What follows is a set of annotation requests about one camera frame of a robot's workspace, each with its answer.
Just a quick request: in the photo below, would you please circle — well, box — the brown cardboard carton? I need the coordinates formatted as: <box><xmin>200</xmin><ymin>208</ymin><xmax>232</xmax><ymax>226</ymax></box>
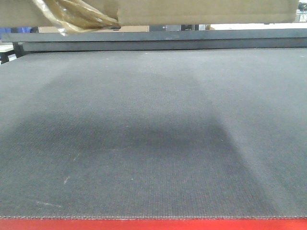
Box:
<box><xmin>0</xmin><ymin>0</ymin><xmax>298</xmax><ymax>33</ymax></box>

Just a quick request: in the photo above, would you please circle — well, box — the dark grey conveyor belt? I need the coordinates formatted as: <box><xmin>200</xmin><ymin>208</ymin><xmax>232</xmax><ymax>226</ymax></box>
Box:
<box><xmin>0</xmin><ymin>48</ymin><xmax>307</xmax><ymax>219</ymax></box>

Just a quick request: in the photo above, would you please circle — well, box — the red conveyor front edge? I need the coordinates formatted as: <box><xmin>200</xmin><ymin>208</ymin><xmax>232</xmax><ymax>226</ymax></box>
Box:
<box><xmin>0</xmin><ymin>218</ymin><xmax>307</xmax><ymax>230</ymax></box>

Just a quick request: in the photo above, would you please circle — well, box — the black conveyor side frame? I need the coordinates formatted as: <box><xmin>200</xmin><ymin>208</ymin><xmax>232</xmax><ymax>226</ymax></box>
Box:
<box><xmin>2</xmin><ymin>29</ymin><xmax>307</xmax><ymax>52</ymax></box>

